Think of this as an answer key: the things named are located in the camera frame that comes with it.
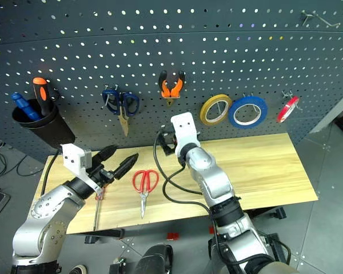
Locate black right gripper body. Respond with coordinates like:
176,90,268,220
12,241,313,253
159,129,178,156

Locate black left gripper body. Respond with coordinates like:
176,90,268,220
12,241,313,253
85,155,115,190

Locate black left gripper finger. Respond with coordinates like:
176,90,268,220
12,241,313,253
98,144,117,166
113,152,139,181

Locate yellow tape roll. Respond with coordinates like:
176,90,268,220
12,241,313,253
200,94,233,127

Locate blue tape roll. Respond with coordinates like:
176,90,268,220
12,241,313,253
228,95,269,130

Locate dark grey metal pegboard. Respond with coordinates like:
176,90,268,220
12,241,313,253
0,0,343,164

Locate red tape roll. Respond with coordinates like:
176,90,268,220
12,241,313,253
276,95,301,124

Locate long metal pegboard hook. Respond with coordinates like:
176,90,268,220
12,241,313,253
300,10,341,29

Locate orange and black pliers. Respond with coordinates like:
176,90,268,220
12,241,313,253
158,70,186,107

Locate black plastic cup holder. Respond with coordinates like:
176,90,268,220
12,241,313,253
11,98,77,150

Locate black table clamp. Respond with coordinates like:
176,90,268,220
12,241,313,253
83,227,125,244

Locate orange and black screwdriver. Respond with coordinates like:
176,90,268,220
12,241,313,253
32,76,55,116

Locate dark rounded shape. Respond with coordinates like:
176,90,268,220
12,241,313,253
133,244,174,274

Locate black and white shoe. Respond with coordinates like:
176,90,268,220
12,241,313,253
68,264,88,274

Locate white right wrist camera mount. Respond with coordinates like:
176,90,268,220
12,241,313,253
170,112,202,156

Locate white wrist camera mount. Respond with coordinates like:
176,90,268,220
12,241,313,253
170,112,202,156
59,143,102,193

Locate red handled scissors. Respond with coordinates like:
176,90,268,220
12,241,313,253
131,169,160,220

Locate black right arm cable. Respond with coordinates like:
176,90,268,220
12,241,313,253
153,130,218,229

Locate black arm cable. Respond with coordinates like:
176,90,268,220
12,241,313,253
40,148,61,198
153,130,218,229

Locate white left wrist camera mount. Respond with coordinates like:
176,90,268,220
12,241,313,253
59,143,102,193

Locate clear red handled screwdriver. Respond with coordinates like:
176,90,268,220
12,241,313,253
93,187,106,232

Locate blue handled scissors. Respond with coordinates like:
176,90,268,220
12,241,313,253
101,89,141,138

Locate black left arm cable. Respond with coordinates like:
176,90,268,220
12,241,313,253
40,148,61,198

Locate blue handled screwdriver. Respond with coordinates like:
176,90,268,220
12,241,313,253
11,91,42,122

